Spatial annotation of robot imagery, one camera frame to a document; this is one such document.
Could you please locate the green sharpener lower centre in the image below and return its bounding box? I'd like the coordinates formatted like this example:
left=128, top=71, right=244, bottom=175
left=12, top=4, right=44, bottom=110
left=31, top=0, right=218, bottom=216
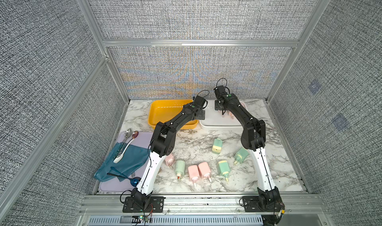
left=217, top=160, right=231, bottom=182

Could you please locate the blue round object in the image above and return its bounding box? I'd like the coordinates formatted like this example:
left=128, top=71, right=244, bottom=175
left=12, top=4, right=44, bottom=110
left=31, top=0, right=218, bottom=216
left=129, top=177, right=141, bottom=187

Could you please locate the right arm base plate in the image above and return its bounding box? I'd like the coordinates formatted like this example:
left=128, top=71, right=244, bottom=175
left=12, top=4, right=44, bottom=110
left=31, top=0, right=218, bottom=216
left=240, top=196, right=285, bottom=213

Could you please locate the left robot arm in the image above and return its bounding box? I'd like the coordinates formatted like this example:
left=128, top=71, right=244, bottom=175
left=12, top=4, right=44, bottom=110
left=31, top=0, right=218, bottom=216
left=132, top=98, right=208, bottom=197

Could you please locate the green sharpener lower left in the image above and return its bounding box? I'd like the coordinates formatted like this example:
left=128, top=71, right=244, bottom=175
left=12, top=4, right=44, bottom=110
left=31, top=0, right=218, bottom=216
left=175, top=160, right=186, bottom=181

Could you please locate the lilac plastic tray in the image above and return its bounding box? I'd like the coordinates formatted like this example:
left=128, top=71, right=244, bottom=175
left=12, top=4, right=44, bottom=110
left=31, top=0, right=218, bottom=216
left=99, top=132, right=153, bottom=194

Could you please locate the teal cloth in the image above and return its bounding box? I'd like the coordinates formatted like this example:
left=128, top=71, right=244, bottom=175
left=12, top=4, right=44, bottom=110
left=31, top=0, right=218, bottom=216
left=94, top=142, right=149, bottom=182

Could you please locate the white plastic storage box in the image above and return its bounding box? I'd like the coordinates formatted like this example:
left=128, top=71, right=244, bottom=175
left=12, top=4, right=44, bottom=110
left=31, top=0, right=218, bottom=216
left=200, top=99, right=242, bottom=130

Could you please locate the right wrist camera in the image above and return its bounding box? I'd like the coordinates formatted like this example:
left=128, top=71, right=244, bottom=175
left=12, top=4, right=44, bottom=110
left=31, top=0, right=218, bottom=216
left=214, top=85, right=230, bottom=99

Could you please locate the green sharpener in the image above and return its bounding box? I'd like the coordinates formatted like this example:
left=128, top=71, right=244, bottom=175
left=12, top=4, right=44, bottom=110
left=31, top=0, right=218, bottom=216
left=212, top=138, right=223, bottom=154
left=234, top=147, right=249, bottom=165
left=217, top=160, right=231, bottom=182
left=175, top=160, right=186, bottom=181

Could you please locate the green sharpener right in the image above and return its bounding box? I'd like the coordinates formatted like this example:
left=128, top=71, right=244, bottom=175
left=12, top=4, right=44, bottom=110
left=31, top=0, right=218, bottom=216
left=234, top=147, right=249, bottom=165

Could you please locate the green sharpener upper centre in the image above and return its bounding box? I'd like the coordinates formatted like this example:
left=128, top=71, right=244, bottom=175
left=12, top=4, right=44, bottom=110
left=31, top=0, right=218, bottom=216
left=212, top=138, right=223, bottom=154

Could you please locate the yellow plastic storage box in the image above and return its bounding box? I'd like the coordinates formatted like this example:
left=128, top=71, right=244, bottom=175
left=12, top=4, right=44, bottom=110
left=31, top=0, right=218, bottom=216
left=148, top=99, right=192, bottom=129

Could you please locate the pink pencil sharpener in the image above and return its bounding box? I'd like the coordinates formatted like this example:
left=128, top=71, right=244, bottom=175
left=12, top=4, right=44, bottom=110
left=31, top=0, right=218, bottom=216
left=240, top=101, right=247, bottom=109

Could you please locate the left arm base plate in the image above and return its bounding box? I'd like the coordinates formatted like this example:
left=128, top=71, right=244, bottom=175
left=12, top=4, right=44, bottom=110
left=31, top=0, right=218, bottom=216
left=122, top=196, right=165, bottom=214

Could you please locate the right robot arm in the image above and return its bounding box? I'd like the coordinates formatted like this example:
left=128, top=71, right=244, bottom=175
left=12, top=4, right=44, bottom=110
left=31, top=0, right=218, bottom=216
left=215, top=93, right=285, bottom=212

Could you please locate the red spoon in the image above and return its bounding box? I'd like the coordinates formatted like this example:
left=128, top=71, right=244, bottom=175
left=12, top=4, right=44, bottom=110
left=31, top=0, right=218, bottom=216
left=131, top=131, right=139, bottom=140

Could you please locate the silver metal spoon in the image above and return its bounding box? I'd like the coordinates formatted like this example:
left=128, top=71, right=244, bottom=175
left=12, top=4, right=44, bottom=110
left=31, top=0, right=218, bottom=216
left=118, top=128, right=133, bottom=154

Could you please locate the aluminium front rail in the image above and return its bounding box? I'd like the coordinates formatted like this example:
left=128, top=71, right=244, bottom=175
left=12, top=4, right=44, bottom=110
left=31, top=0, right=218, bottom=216
left=75, top=192, right=335, bottom=226

